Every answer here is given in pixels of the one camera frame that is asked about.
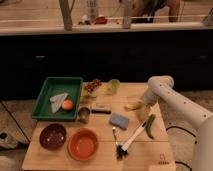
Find green translucent cup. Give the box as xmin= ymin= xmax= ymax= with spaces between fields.
xmin=107 ymin=79 xmax=120 ymax=94

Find black floor cable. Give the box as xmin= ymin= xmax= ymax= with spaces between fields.
xmin=165 ymin=125 xmax=201 ymax=171

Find small metal cup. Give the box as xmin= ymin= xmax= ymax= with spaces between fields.
xmin=78 ymin=107 xmax=90 ymax=123

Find white handled black brush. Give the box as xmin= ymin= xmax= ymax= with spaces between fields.
xmin=116 ymin=122 xmax=147 ymax=159

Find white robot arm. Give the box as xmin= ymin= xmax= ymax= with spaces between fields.
xmin=140 ymin=75 xmax=213 ymax=171

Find red orange bowl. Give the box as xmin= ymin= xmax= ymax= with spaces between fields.
xmin=67 ymin=128 xmax=99 ymax=161

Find red grapes bunch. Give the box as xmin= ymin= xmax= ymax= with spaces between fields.
xmin=84 ymin=79 xmax=102 ymax=93

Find person in background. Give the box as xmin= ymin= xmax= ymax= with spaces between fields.
xmin=131 ymin=0 xmax=180 ymax=23

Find green plastic tray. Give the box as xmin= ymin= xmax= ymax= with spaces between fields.
xmin=32 ymin=77 xmax=83 ymax=121

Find yellow banana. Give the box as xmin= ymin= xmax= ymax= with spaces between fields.
xmin=124 ymin=102 xmax=142 ymax=111

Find dark purple bowl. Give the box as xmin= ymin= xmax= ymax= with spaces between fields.
xmin=39 ymin=123 xmax=66 ymax=150

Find metal spoon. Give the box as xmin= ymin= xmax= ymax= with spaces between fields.
xmin=112 ymin=126 xmax=119 ymax=147

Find grey folded cloth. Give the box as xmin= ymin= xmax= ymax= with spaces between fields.
xmin=50 ymin=93 xmax=68 ymax=113

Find orange fruit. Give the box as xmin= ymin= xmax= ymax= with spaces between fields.
xmin=62 ymin=100 xmax=73 ymax=111

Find blue sponge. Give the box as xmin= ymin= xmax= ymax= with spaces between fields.
xmin=109 ymin=113 xmax=129 ymax=130

